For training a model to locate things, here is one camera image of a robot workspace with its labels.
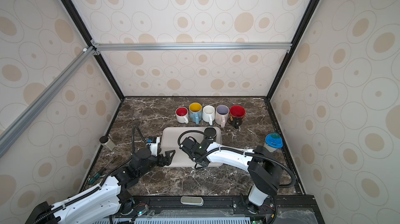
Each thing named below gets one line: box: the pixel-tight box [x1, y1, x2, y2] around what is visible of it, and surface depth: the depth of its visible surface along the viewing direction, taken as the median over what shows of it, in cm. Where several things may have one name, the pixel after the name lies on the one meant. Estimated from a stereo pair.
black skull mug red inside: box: [228, 105, 247, 130], surface depth 100 cm
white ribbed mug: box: [202, 105, 216, 127], surface depth 104 cm
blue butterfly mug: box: [188, 102, 203, 125], surface depth 102 cm
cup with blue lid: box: [263, 132, 284, 153], surface depth 88 cm
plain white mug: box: [175, 106, 189, 124], surface depth 105 cm
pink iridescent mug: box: [215, 104, 230, 129], surface depth 102 cm
